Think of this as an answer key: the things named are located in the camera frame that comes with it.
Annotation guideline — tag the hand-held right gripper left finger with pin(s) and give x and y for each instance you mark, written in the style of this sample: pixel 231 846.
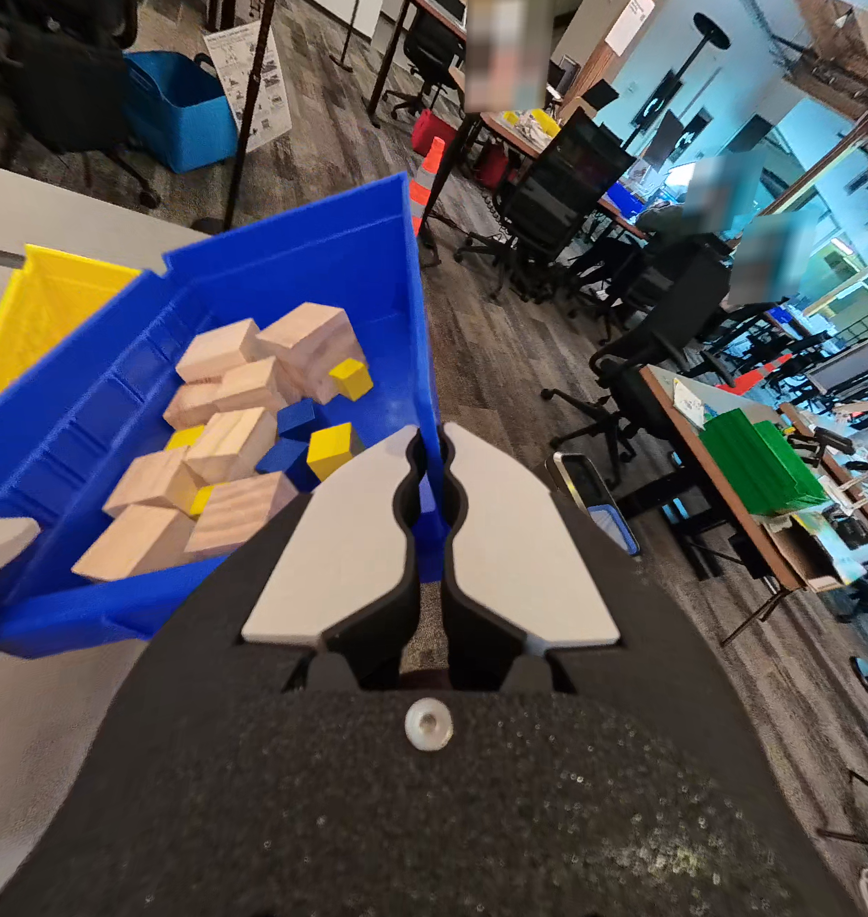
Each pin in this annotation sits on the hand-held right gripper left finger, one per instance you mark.
pixel 333 566

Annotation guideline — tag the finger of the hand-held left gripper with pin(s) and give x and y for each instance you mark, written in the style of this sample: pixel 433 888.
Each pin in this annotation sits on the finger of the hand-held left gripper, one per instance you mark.
pixel 0 541

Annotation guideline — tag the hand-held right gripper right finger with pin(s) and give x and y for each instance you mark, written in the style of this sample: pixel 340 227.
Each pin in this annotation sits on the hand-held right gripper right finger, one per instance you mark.
pixel 534 566

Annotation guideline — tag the pile of wooden cubes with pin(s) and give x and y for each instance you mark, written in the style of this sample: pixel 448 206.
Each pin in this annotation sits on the pile of wooden cubes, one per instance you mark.
pixel 233 444

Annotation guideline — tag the yellow plastic bin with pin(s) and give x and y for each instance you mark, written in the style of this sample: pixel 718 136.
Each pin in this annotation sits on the yellow plastic bin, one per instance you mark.
pixel 47 308

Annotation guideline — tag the blue plastic bin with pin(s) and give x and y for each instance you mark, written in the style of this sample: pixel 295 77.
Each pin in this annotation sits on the blue plastic bin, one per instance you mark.
pixel 297 265

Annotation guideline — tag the black waste bin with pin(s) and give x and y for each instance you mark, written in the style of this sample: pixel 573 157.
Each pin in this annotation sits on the black waste bin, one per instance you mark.
pixel 591 494

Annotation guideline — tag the wooden office desk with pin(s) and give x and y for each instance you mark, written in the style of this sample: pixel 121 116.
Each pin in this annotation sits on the wooden office desk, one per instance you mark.
pixel 520 136
pixel 405 43
pixel 735 501

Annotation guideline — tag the stack of green bins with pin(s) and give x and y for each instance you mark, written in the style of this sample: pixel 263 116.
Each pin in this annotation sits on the stack of green bins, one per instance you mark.
pixel 756 458

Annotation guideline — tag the small orange traffic cone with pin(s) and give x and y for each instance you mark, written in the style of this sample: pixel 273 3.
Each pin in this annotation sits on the small orange traffic cone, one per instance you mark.
pixel 760 376

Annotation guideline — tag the black mesh office chair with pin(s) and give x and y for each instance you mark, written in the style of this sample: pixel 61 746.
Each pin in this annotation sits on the black mesh office chair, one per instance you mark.
pixel 555 193

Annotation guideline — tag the red bag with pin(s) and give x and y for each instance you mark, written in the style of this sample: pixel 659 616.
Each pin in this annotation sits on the red bag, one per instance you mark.
pixel 430 132
pixel 492 165

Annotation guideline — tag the printed paper on black stand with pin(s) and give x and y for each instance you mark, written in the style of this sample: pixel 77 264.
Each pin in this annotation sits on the printed paper on black stand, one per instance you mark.
pixel 258 79

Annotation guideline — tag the wooden column with paper notice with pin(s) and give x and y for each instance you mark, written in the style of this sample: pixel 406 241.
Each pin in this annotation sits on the wooden column with paper notice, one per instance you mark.
pixel 606 50

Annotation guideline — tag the black pole stand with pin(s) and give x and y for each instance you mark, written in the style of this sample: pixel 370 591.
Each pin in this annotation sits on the black pole stand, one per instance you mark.
pixel 348 36

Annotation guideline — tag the dark wall poster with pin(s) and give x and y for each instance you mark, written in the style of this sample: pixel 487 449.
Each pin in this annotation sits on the dark wall poster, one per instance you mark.
pixel 661 100

